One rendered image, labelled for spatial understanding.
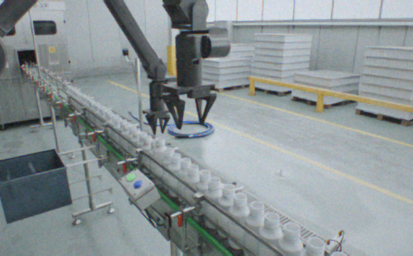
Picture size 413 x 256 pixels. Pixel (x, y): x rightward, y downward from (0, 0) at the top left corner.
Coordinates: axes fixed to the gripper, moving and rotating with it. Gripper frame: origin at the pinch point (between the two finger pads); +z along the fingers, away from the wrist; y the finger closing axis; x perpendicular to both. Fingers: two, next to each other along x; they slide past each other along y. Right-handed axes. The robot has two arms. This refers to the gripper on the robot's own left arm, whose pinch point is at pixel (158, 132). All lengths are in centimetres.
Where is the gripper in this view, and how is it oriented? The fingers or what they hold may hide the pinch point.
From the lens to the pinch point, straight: 117.7
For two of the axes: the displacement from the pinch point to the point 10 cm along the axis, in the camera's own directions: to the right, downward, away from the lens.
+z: -0.1, 9.5, 3.1
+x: 6.0, 2.5, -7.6
